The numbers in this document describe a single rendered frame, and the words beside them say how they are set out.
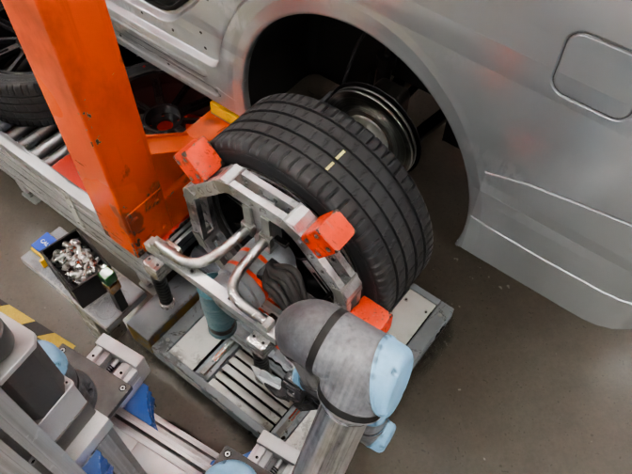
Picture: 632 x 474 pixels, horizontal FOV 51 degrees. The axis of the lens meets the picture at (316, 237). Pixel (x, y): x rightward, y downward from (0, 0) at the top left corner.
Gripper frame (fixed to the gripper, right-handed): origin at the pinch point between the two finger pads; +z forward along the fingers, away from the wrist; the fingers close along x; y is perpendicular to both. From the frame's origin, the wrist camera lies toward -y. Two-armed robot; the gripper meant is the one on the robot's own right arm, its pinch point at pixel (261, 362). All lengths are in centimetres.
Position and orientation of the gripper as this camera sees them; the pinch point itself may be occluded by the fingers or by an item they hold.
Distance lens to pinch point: 164.3
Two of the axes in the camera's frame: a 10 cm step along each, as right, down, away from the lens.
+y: 0.0, -5.7, -8.2
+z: -8.3, -4.5, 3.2
